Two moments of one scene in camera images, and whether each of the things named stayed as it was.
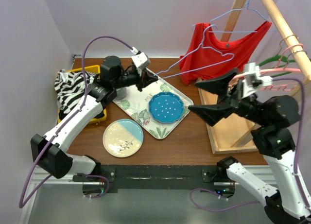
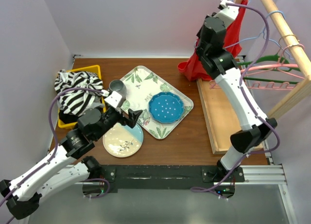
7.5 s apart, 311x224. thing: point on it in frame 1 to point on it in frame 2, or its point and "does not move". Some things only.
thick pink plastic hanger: x=269 y=70 to x=267 y=86
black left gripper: x=146 y=78 to x=131 y=120
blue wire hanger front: x=202 y=47 to x=263 y=35
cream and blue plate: x=123 y=138 does not move
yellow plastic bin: x=93 y=68 does not move
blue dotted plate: x=165 y=107 does not move
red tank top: x=205 y=56 to x=194 y=68
